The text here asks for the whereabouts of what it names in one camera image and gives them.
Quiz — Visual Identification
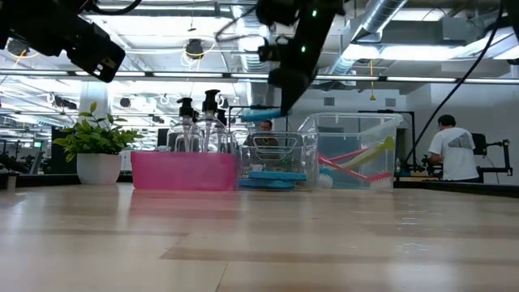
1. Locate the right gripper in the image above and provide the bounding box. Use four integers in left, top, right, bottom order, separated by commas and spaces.
259, 7, 345, 117

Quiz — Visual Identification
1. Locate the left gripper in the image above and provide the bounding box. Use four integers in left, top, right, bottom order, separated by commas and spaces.
66, 15, 127, 84

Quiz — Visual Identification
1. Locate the blue scrub sponge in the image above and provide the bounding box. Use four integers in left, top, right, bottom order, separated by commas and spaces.
240, 105, 285, 123
238, 178, 298, 191
247, 170, 308, 183

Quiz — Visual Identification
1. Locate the red dish brush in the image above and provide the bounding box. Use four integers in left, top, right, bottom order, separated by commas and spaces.
326, 148, 372, 163
317, 152, 393, 191

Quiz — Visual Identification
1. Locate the yellow-green dish brush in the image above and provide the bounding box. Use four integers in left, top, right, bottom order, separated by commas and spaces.
340, 135, 397, 170

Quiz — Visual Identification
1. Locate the person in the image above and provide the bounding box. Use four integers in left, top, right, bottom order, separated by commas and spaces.
245, 119, 281, 149
427, 114, 480, 183

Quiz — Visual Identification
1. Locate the tall clear plastic bin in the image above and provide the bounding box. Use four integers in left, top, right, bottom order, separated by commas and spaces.
298, 112, 405, 191

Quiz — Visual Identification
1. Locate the long ceiling light strip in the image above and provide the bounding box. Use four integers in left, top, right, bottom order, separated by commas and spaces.
0, 69, 519, 85

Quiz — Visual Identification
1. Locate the black ceiling device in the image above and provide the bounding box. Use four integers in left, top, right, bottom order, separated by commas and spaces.
185, 38, 205, 60

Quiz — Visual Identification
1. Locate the green plant in white pot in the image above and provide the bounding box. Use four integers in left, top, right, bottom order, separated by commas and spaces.
52, 101, 144, 183

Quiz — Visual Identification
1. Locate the black monitor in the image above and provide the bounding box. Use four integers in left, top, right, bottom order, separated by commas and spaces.
50, 127, 80, 175

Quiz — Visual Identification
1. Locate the pink plastic bin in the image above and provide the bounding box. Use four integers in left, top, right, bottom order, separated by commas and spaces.
130, 151, 239, 191

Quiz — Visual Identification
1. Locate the clear bin with handles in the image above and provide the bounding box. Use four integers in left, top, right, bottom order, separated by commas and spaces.
235, 130, 321, 191

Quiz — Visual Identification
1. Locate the silver ventilation duct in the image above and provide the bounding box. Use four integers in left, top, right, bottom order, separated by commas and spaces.
231, 0, 281, 110
324, 0, 409, 78

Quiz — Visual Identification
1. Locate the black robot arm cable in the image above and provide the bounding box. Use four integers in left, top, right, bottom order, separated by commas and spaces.
403, 0, 506, 163

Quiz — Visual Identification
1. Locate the black aluminium table frame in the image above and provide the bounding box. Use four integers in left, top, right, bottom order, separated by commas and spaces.
0, 172, 519, 200

